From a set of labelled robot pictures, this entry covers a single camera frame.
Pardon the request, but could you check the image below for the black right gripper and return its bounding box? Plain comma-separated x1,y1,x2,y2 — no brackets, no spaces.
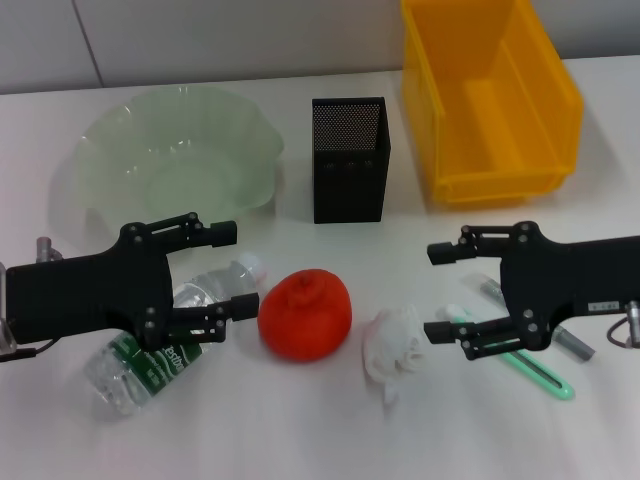
423,222,640,362

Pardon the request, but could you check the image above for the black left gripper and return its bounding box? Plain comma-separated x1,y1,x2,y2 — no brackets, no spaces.
7,212,260,351

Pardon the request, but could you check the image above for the white paper ball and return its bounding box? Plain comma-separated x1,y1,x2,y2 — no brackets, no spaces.
360,303,430,406

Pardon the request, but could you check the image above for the red orange fruit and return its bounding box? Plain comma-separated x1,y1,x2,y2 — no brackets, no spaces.
257,268,354,362

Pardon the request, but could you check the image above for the clear green-label water bottle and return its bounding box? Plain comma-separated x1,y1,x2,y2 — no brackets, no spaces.
82,252,270,424

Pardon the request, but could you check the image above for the black mesh pen holder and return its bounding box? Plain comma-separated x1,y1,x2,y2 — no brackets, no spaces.
311,96,391,225

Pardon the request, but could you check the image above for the green utility knife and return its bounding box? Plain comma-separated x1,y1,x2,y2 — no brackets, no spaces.
438,303,575,402

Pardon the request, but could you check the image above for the green glass fruit plate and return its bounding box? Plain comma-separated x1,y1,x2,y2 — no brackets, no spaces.
73,84,286,251

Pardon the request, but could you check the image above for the grey marker pen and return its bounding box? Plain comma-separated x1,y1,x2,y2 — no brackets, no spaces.
462,272,597,362

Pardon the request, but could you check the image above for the yellow plastic bin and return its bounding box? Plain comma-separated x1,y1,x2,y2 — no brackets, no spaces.
399,0,585,205

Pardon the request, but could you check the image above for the left wrist silver plug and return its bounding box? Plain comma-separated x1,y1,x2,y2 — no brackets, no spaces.
35,237,64,262

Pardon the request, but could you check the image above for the wrist silver plug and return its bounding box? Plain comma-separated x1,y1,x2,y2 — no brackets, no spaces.
35,237,64,262
626,299,640,347

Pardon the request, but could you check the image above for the right wrist silver plug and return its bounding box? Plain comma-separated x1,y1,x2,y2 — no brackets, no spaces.
626,299,640,347

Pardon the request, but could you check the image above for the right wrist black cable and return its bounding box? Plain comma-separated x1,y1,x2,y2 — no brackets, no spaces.
604,318,634,350

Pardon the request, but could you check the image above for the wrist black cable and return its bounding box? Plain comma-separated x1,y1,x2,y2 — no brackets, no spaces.
604,318,634,350
0,338,62,362

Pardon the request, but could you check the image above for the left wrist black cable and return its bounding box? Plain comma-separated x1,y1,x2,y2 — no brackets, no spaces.
0,338,62,362

